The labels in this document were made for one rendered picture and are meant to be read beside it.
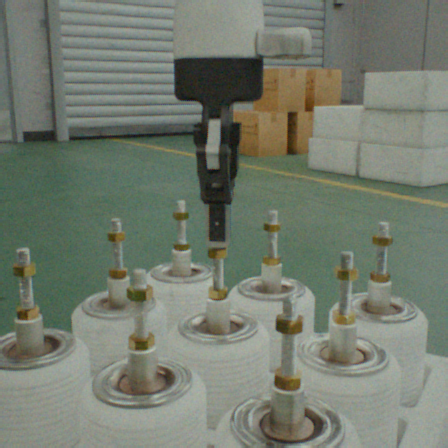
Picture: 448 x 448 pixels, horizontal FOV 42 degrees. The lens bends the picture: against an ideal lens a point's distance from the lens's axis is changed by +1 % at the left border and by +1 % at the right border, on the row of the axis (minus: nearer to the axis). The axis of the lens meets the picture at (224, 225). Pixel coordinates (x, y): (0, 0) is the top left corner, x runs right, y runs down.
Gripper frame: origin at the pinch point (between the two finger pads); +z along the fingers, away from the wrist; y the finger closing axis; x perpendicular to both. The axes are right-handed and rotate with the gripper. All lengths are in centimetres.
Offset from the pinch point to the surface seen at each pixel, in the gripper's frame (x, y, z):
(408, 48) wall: 158, -622, -52
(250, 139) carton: -6, -360, 24
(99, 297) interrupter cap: -13.0, -6.2, 9.7
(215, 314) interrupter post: -0.2, 1.1, 8.3
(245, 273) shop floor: 0, -92, 35
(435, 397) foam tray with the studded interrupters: 20.7, -1.3, 17.0
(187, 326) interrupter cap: -2.8, 0.6, 9.7
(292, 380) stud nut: 6.0, 16.5, 6.2
